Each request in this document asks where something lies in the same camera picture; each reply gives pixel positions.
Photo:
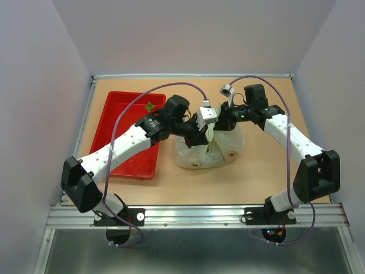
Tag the red plastic tray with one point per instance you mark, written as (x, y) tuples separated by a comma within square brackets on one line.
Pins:
[(142, 165)]

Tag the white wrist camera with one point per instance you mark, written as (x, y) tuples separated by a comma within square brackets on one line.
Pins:
[(205, 116), (228, 91)]

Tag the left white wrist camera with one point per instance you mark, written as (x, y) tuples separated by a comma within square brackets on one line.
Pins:
[(205, 116)]

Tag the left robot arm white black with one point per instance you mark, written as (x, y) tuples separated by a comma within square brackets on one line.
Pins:
[(80, 177)]

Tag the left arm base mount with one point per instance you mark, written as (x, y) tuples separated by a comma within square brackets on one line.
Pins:
[(135, 216)]

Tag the small green fake leaf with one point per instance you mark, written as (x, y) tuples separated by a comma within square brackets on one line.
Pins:
[(149, 106)]

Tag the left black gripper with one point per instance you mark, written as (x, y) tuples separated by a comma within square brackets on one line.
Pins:
[(199, 137)]

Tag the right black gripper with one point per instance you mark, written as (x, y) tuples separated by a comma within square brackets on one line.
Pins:
[(225, 120)]

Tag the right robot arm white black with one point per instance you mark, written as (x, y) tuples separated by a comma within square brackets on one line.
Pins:
[(318, 173)]

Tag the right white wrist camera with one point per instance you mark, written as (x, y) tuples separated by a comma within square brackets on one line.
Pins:
[(228, 91)]

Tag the pale green plastic bag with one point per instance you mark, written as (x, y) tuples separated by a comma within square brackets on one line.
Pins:
[(223, 147)]

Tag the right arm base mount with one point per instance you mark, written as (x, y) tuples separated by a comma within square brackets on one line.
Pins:
[(258, 216)]

